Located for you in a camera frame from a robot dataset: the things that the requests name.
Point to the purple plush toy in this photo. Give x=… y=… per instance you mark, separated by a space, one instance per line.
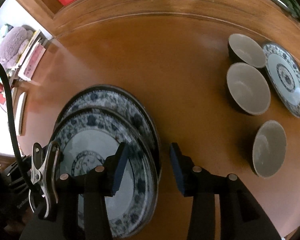
x=13 y=45

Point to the small blue floral plate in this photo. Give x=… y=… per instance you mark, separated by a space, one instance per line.
x=284 y=74

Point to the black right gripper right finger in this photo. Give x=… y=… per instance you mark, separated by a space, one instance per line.
x=242 y=217

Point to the medium blue floral plate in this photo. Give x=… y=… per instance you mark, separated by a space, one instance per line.
x=87 y=137

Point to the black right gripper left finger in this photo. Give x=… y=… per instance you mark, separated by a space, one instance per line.
x=101 y=182

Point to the dark bowl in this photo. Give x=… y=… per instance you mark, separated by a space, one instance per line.
x=242 y=48
x=248 y=88
x=269 y=149

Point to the metal spring clip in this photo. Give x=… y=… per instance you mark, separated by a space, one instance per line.
x=44 y=164

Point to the white remote control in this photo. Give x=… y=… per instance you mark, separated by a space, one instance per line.
x=20 y=113

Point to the stack of books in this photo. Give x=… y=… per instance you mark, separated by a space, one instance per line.
x=29 y=59

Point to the large blue floral plate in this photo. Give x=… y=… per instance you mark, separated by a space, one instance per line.
x=124 y=104

